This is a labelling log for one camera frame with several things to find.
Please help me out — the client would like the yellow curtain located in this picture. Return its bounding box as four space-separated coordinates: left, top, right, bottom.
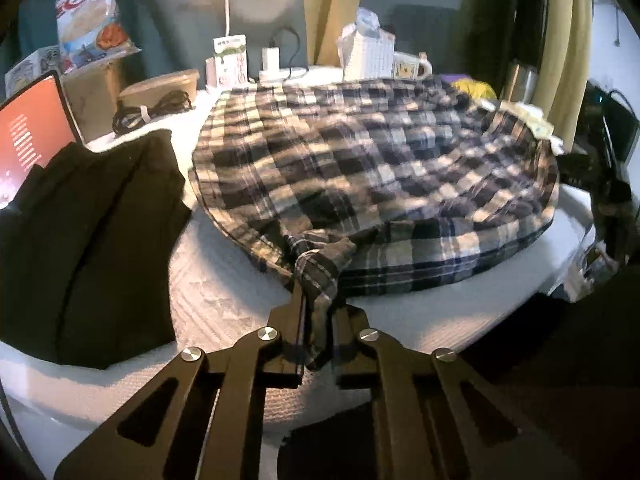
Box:
540 0 596 136
300 0 373 68

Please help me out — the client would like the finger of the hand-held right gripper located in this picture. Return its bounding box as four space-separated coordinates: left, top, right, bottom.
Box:
556 151 598 188

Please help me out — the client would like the brown cardboard box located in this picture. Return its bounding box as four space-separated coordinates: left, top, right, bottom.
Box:
60 57 126 143

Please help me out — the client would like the steel thermos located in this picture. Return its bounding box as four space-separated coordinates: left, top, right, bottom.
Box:
502 60 538 103

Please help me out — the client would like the black tablet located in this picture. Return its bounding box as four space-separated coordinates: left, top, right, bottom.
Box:
575 80 640 166

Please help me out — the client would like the white power strip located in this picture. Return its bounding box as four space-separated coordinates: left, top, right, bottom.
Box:
257 65 311 83

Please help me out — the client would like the plaid flannel shirt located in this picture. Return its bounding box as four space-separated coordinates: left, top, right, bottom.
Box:
187 75 561 371

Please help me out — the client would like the laptop with red screen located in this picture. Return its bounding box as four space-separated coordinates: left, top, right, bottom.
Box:
0 70 86 211

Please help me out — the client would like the yellow duck plush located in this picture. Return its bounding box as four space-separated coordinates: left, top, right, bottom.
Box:
457 79 497 101

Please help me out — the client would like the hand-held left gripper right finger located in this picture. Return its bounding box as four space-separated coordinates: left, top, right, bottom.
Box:
330 302 586 480

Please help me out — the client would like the white plastic basket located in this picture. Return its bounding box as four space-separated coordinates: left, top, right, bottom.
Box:
336 27 398 81

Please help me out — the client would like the black folded cloth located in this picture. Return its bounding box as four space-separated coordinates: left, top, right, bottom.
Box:
0 129 193 371

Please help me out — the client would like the crumpled paper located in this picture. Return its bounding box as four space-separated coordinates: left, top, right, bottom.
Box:
340 7 396 41

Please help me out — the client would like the tissue pack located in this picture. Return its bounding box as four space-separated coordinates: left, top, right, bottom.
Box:
500 102 553 138

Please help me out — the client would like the white bear print mug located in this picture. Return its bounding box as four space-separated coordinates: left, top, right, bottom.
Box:
392 51 433 81

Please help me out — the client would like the white textured table cover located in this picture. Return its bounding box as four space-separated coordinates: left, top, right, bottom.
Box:
0 65 601 441

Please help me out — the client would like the brown lidded bowl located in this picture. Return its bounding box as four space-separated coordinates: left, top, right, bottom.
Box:
119 69 201 111

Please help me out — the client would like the white green milk carton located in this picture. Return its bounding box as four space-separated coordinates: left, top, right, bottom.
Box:
212 34 249 86

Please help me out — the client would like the printed snack bag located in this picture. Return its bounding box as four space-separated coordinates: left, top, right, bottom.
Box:
54 0 143 73

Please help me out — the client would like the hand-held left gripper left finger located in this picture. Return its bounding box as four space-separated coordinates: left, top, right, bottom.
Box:
52 282 308 480

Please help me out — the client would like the black cable bundle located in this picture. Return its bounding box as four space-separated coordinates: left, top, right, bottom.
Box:
111 90 196 136

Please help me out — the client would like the printed paper box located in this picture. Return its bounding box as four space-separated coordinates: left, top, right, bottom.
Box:
5 45 66 96

